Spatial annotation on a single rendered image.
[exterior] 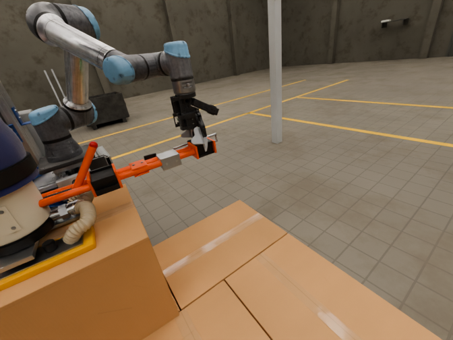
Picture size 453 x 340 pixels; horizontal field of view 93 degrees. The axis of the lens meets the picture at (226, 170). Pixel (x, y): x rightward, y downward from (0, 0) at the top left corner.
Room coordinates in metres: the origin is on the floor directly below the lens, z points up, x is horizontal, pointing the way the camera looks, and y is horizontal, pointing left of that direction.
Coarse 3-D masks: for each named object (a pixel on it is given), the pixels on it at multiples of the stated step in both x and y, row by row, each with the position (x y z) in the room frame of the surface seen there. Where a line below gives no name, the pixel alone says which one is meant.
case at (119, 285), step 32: (128, 192) 0.75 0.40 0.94; (96, 224) 0.57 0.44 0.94; (128, 224) 0.55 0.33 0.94; (96, 256) 0.43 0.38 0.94; (128, 256) 0.45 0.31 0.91; (32, 288) 0.36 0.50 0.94; (64, 288) 0.37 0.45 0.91; (96, 288) 0.40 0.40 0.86; (128, 288) 0.43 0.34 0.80; (160, 288) 0.47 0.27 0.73; (0, 320) 0.31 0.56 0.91; (32, 320) 0.33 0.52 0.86; (64, 320) 0.35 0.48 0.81; (96, 320) 0.38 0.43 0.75; (128, 320) 0.41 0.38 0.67; (160, 320) 0.45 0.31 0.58
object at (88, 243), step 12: (48, 240) 0.47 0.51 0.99; (60, 240) 0.49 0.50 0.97; (84, 240) 0.48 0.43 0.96; (36, 252) 0.45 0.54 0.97; (48, 252) 0.45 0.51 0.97; (60, 252) 0.44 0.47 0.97; (72, 252) 0.44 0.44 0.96; (84, 252) 0.45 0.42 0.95; (24, 264) 0.41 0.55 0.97; (36, 264) 0.41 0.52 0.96; (48, 264) 0.41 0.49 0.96; (0, 276) 0.39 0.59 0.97; (12, 276) 0.39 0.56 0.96; (24, 276) 0.39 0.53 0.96; (0, 288) 0.36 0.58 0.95
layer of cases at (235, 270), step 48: (192, 240) 0.85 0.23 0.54; (240, 240) 0.80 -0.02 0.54; (288, 240) 0.75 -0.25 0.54; (192, 288) 0.58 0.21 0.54; (240, 288) 0.55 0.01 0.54; (288, 288) 0.52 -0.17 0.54; (336, 288) 0.49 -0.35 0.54; (192, 336) 0.40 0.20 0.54; (240, 336) 0.38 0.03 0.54; (288, 336) 0.36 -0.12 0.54; (336, 336) 0.34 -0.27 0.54; (384, 336) 0.33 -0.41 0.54; (432, 336) 0.31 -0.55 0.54
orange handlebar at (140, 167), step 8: (184, 152) 0.74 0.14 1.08; (192, 152) 0.74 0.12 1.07; (152, 160) 0.72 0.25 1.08; (128, 168) 0.68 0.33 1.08; (136, 168) 0.65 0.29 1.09; (144, 168) 0.66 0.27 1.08; (152, 168) 0.67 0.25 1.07; (120, 176) 0.62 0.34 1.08; (128, 176) 0.63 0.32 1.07; (136, 176) 0.64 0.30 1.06; (72, 184) 0.60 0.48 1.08; (48, 192) 0.57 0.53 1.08; (56, 192) 0.57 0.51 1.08; (64, 192) 0.56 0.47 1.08; (72, 192) 0.56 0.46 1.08; (80, 192) 0.57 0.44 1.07; (40, 200) 0.53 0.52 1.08; (48, 200) 0.53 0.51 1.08; (56, 200) 0.54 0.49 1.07
